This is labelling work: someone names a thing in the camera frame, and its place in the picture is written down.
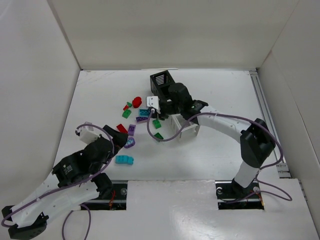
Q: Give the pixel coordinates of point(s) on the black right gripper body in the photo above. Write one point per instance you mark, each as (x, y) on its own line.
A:
(163, 109)

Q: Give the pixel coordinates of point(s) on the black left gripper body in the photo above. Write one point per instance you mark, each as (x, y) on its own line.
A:
(110, 139)

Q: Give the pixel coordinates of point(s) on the red 2x4 lego brick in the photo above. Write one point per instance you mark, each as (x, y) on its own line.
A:
(121, 129)

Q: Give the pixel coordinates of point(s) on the teal 2x4 lego brick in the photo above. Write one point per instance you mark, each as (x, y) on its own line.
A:
(144, 112)

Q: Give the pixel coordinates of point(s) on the light blue small lego brick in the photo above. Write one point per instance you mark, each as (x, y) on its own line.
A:
(130, 160)

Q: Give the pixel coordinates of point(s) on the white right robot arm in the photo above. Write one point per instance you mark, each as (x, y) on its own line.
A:
(255, 142)

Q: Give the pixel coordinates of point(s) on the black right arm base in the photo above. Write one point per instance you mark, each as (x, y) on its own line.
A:
(233, 197)

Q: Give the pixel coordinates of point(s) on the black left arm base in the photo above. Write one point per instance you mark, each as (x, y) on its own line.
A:
(116, 200)

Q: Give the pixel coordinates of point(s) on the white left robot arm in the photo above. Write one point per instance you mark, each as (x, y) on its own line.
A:
(74, 180)

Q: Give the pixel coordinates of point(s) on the black slotted container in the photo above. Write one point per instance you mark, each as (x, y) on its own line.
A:
(160, 83)

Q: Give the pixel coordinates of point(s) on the white slotted container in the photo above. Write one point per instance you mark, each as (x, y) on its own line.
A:
(189, 131)

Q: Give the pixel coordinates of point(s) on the green 2x2 lego brick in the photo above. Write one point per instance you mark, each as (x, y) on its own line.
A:
(156, 123)

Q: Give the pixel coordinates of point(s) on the purple flower lego brick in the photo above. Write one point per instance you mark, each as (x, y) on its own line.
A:
(130, 143)

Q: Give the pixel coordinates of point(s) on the red round lego piece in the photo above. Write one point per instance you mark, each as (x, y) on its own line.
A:
(136, 102)

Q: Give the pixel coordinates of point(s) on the purple curved lego brick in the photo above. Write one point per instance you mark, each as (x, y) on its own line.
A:
(131, 129)

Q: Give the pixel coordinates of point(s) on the purple 2x4 lego brick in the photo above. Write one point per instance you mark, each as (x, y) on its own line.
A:
(141, 119)

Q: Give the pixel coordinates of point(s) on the green sloped lego brick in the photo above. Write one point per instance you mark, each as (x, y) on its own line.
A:
(126, 113)

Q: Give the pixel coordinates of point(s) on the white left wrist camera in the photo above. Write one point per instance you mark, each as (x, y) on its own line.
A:
(87, 133)

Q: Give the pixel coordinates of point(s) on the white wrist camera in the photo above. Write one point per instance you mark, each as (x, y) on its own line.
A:
(153, 102)
(87, 133)

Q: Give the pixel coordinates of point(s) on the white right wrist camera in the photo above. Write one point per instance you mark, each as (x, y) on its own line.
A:
(153, 102)

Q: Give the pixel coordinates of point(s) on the aluminium rail right side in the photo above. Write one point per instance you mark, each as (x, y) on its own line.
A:
(282, 167)

